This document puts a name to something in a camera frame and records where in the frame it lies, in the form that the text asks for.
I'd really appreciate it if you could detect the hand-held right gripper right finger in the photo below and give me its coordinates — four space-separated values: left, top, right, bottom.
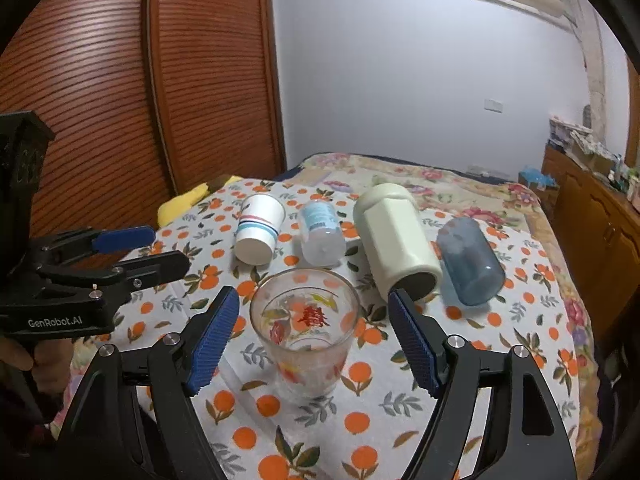
387 288 581 480

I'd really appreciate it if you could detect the cream plastic cup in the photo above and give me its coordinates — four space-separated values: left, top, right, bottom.
352 182 445 303

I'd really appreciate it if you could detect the small clear plastic bottle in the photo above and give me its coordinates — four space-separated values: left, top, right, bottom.
299 199 347 267

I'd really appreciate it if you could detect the floral blanket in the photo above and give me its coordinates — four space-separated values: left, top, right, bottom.
272 152 603 480

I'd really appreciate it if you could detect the ribbed wooden wardrobe door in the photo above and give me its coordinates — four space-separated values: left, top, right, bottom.
0 0 182 263
142 0 288 196

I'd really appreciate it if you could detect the white striped paper cup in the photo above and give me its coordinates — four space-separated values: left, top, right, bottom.
234 193 287 266

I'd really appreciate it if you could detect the wooden cabinet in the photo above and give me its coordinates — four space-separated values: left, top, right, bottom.
542 145 640 343

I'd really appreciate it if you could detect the blue plastic bag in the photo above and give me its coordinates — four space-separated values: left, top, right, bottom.
518 165 559 192

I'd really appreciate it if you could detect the pile of boxes and bottles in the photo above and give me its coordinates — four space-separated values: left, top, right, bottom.
547 114 640 198

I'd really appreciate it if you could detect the yellow cloth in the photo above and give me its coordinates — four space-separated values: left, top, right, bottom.
157 174 241 228

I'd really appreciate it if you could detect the white wrapped wall pipe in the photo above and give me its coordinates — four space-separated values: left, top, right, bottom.
569 7 609 146

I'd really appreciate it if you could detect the orange fruit print tablecloth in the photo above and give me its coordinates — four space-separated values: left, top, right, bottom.
75 177 591 480

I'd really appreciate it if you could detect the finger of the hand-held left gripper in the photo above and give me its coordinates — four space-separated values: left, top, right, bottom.
95 251 191 306
35 226 157 267

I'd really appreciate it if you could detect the floral printed glass cup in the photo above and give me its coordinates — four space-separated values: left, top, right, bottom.
249 268 362 401

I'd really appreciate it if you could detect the blue translucent plastic cup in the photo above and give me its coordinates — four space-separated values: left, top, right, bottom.
436 217 507 307

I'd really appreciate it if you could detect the person's left hand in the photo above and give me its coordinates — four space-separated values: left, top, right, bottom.
0 334 72 413

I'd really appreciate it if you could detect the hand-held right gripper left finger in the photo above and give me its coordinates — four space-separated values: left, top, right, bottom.
50 285 242 480

